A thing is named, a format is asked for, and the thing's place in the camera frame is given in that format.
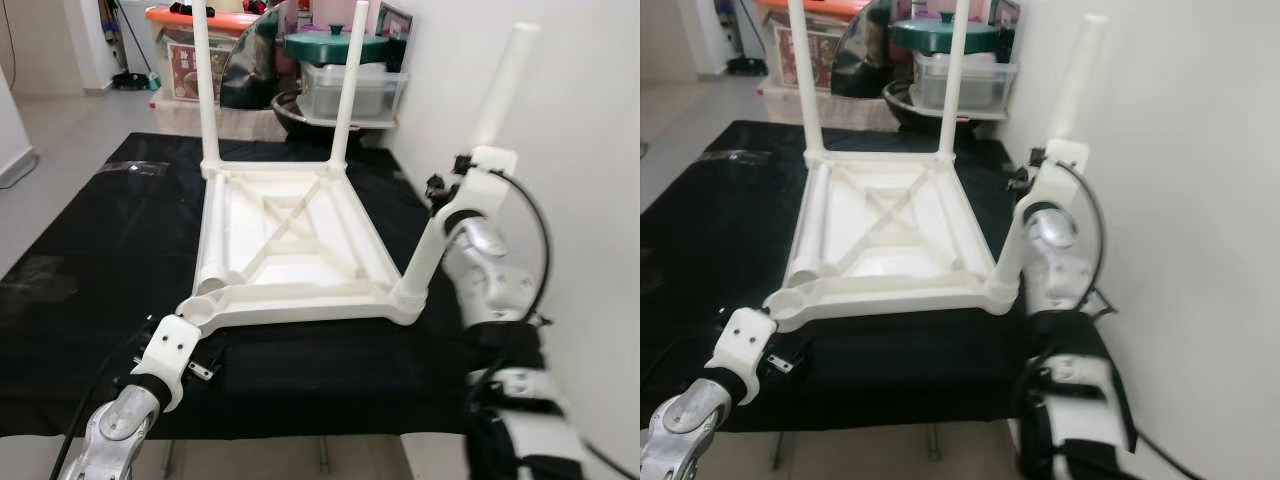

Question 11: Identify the white plastic children table top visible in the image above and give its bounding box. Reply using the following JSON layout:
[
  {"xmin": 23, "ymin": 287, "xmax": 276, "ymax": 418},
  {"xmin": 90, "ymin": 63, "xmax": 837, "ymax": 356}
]
[
  {"xmin": 178, "ymin": 158, "xmax": 431, "ymax": 336},
  {"xmin": 765, "ymin": 150, "xmax": 1021, "ymax": 333}
]

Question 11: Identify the clear plastic container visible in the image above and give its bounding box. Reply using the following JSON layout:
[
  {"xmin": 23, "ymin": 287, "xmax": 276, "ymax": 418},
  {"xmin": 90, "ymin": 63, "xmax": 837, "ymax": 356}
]
[
  {"xmin": 298, "ymin": 62, "xmax": 409, "ymax": 123},
  {"xmin": 912, "ymin": 52, "xmax": 1019, "ymax": 113}
]

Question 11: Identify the black round wok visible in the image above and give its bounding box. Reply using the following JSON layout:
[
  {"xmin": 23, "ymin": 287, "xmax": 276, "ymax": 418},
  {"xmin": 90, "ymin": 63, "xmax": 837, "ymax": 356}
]
[
  {"xmin": 882, "ymin": 80, "xmax": 1006, "ymax": 136},
  {"xmin": 272, "ymin": 92, "xmax": 396, "ymax": 141}
]

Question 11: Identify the black tablecloth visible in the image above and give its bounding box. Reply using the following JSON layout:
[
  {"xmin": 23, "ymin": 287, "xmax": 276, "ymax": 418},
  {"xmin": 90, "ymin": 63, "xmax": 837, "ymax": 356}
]
[
  {"xmin": 0, "ymin": 130, "xmax": 471, "ymax": 439},
  {"xmin": 640, "ymin": 120, "xmax": 1041, "ymax": 433}
]

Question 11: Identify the dark green round pot lid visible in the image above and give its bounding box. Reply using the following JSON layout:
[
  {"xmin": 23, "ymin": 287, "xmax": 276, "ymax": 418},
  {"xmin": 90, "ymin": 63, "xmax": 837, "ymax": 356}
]
[
  {"xmin": 890, "ymin": 12, "xmax": 1001, "ymax": 56},
  {"xmin": 283, "ymin": 28, "xmax": 391, "ymax": 66}
]

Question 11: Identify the crumpled clear tape patch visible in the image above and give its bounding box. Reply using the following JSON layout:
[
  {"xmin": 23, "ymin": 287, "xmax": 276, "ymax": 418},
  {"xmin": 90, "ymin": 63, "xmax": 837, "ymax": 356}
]
[{"xmin": 0, "ymin": 255, "xmax": 76, "ymax": 306}]

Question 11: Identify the black plastic bag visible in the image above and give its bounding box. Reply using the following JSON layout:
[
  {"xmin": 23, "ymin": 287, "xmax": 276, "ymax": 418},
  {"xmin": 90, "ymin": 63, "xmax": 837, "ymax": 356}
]
[
  {"xmin": 830, "ymin": 0, "xmax": 901, "ymax": 99},
  {"xmin": 220, "ymin": 10, "xmax": 286, "ymax": 109}
]

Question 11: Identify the red printed carton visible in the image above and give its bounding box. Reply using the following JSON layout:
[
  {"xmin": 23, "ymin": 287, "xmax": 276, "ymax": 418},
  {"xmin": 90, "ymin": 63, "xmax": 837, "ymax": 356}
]
[
  {"xmin": 778, "ymin": 25, "xmax": 846, "ymax": 89},
  {"xmin": 165, "ymin": 40, "xmax": 231, "ymax": 99}
]

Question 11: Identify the white towel cloth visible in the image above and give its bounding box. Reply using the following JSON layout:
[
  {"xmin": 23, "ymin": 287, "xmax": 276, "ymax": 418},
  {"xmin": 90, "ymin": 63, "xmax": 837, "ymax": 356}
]
[
  {"xmin": 760, "ymin": 85, "xmax": 891, "ymax": 129},
  {"xmin": 150, "ymin": 98, "xmax": 291, "ymax": 139}
]

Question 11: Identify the teal head floor mop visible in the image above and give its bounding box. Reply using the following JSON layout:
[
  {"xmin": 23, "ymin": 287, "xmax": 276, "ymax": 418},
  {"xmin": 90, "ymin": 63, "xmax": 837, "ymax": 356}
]
[
  {"xmin": 110, "ymin": 0, "xmax": 161, "ymax": 91},
  {"xmin": 725, "ymin": 0, "xmax": 769, "ymax": 78}
]

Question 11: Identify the clear storage box orange lid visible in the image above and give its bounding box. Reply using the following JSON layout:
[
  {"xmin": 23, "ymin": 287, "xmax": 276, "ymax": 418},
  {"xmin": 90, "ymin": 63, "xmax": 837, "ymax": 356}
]
[
  {"xmin": 755, "ymin": 0, "xmax": 861, "ymax": 91},
  {"xmin": 145, "ymin": 5, "xmax": 251, "ymax": 101}
]

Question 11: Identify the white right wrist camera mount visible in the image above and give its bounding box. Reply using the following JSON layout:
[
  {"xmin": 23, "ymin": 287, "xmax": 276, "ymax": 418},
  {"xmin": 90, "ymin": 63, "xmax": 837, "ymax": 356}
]
[
  {"xmin": 458, "ymin": 147, "xmax": 521, "ymax": 226},
  {"xmin": 1030, "ymin": 138, "xmax": 1091, "ymax": 216}
]

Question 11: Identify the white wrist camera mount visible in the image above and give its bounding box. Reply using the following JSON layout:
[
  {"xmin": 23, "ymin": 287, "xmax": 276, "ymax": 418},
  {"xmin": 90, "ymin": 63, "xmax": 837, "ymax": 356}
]
[
  {"xmin": 715, "ymin": 308, "xmax": 779, "ymax": 401},
  {"xmin": 1030, "ymin": 138, "xmax": 1091, "ymax": 216},
  {"xmin": 135, "ymin": 313, "xmax": 203, "ymax": 411},
  {"xmin": 458, "ymin": 147, "xmax": 521, "ymax": 226}
]

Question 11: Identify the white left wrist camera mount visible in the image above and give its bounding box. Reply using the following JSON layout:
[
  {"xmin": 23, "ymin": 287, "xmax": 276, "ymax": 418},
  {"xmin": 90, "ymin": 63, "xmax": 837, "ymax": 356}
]
[
  {"xmin": 135, "ymin": 313, "xmax": 203, "ymax": 411},
  {"xmin": 715, "ymin": 308, "xmax": 779, "ymax": 401}
]

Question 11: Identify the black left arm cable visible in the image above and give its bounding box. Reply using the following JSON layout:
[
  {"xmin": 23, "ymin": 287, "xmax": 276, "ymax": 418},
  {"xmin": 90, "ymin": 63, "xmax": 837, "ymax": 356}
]
[{"xmin": 48, "ymin": 340, "xmax": 151, "ymax": 480}]

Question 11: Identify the grey metal folding table frame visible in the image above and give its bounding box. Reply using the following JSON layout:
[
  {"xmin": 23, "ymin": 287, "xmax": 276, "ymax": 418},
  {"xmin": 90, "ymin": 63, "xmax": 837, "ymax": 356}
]
[
  {"xmin": 770, "ymin": 425, "xmax": 943, "ymax": 471},
  {"xmin": 160, "ymin": 435, "xmax": 336, "ymax": 476}
]

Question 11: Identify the long black wall cable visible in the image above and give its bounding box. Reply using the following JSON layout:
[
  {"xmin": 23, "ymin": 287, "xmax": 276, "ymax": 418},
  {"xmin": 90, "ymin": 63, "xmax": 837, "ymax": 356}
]
[{"xmin": 0, "ymin": 150, "xmax": 39, "ymax": 189}]

